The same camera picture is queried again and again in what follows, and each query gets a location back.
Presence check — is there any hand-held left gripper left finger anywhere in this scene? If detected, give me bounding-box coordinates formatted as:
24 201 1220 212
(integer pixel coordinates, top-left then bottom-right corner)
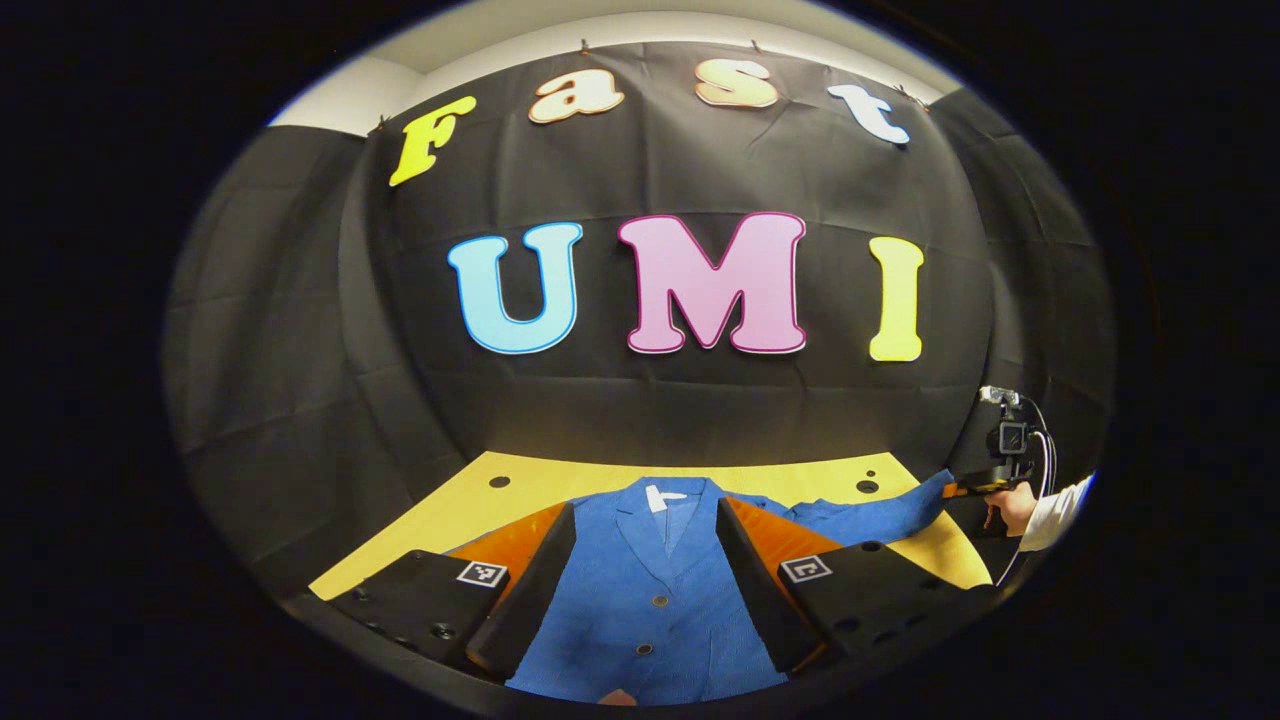
330 500 579 683

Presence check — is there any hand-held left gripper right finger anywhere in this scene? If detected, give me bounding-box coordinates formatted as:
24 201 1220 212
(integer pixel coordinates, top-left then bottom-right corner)
715 496 1001 673

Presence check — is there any blue button jacket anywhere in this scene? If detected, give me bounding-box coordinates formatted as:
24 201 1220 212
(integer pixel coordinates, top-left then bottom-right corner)
505 468 956 706

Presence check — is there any black backdrop cloth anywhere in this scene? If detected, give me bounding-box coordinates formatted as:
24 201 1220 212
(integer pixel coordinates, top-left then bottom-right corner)
162 40 1116 601

